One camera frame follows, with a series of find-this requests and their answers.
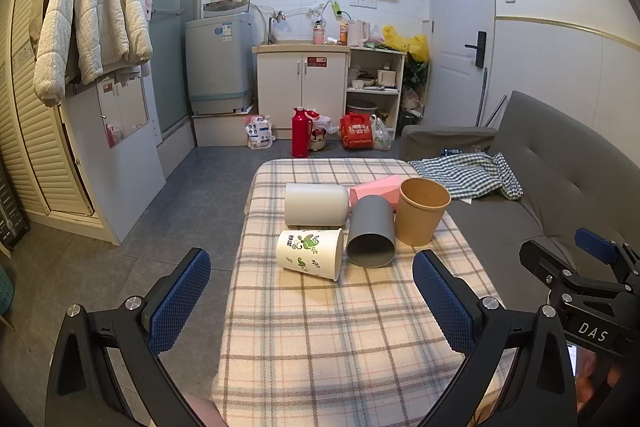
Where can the green checked cloth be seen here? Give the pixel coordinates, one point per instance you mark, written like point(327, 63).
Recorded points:
point(465, 177)

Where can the pink box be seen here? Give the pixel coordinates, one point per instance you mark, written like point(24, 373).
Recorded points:
point(376, 188)

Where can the grey sofa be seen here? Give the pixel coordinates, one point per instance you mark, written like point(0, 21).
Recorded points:
point(550, 157)

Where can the green plant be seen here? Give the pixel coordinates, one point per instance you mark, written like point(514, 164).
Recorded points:
point(417, 77)

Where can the white washing machine platform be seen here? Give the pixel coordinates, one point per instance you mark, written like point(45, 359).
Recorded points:
point(220, 129)

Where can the person's right hand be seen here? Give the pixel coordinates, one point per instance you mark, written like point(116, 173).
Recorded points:
point(594, 379)

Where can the yellow plastic bag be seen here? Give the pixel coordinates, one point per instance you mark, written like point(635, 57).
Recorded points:
point(407, 42)

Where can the pink bottle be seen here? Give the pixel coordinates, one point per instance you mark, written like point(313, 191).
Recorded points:
point(318, 34)

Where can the cartoon print bag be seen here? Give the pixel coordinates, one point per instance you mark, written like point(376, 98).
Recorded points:
point(320, 134)

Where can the white leaning board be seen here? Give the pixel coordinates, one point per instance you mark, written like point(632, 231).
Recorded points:
point(127, 167)

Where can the white puffer jacket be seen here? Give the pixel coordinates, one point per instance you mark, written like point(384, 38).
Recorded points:
point(90, 7)

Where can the red thermos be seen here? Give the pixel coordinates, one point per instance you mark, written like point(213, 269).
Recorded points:
point(301, 134)

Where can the green power strip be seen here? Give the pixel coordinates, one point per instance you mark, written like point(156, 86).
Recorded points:
point(336, 7)

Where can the white sink cabinet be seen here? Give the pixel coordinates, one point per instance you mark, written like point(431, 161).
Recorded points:
point(300, 92)

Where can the white plastic bag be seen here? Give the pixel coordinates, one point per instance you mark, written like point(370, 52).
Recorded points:
point(382, 136)

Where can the black crate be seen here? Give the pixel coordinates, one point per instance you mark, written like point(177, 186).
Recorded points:
point(12, 217)

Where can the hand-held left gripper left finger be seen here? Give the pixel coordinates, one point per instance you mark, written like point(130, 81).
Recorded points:
point(176, 302)

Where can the plaid tablecloth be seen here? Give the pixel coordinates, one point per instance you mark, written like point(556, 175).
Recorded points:
point(320, 337)

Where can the white door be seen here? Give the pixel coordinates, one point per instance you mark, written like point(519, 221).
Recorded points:
point(457, 32)

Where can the louvered wardrobe door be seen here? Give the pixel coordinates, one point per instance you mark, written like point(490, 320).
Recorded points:
point(30, 117)

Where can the plain white cup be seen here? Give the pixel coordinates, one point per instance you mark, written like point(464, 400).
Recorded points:
point(316, 206)

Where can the red shopping bag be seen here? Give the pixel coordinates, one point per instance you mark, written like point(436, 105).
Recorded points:
point(356, 133)

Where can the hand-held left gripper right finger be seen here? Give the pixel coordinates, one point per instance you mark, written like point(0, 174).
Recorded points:
point(442, 302)

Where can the orange bottle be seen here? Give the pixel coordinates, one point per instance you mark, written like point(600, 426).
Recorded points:
point(344, 34)

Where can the grey washing machine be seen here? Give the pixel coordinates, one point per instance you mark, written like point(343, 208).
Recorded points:
point(217, 62)

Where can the white cup with green leaves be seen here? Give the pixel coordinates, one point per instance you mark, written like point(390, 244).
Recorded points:
point(310, 253)

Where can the metal faucet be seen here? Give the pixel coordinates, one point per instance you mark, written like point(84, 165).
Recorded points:
point(272, 24)

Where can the teal basket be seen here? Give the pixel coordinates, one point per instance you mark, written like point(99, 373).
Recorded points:
point(5, 292)

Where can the white electric kettle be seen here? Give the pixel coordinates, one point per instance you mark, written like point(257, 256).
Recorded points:
point(357, 34)

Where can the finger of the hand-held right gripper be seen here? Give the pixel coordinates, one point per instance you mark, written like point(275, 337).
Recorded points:
point(542, 263)
point(595, 244)

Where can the white open shelf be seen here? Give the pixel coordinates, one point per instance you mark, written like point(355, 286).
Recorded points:
point(376, 94)

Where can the frosted glass door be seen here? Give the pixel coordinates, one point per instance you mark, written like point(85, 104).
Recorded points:
point(172, 32)

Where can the grey cup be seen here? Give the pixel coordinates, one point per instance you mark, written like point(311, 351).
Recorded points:
point(371, 232)

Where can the brown paper cup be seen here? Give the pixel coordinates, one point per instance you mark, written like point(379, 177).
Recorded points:
point(417, 219)

